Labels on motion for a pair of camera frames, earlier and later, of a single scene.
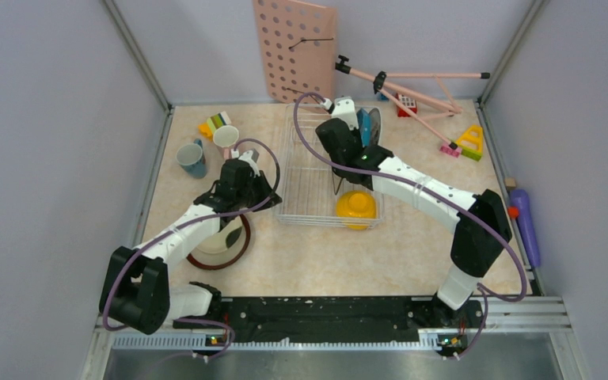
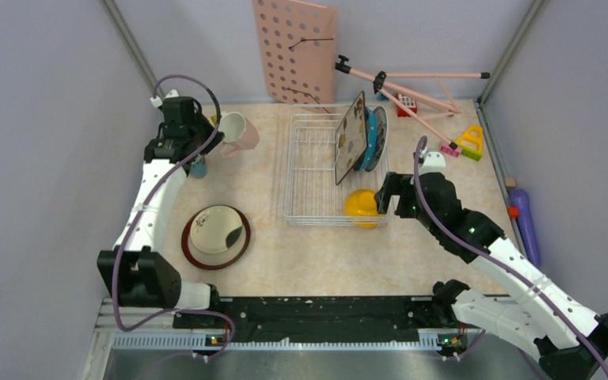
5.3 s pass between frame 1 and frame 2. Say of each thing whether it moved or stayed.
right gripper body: moved
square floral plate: moved
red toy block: stayed
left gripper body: moved
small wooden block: stayed
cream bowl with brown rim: stayed
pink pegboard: stayed
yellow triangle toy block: stayed
